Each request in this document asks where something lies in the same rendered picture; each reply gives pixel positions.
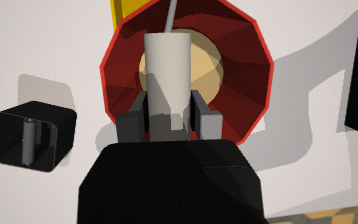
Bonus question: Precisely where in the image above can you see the yellow shallow square tray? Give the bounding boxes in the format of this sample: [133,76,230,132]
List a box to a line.
[110,0,150,32]

